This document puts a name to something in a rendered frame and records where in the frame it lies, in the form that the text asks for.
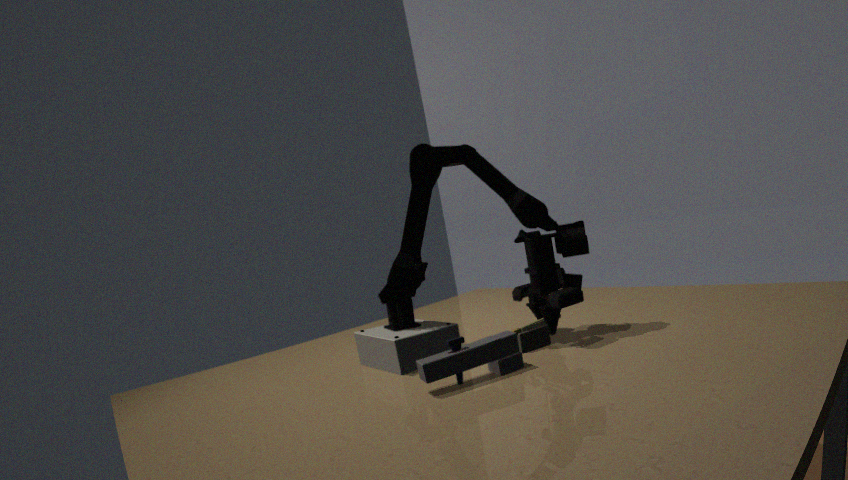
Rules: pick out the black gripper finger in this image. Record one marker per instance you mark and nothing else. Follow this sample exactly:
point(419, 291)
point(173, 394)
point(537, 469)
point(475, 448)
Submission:
point(550, 317)
point(534, 308)

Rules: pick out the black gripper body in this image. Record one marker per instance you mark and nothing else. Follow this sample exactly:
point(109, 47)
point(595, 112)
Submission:
point(543, 281)

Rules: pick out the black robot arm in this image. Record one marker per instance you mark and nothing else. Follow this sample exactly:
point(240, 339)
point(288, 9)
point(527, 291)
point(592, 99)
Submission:
point(425, 166)

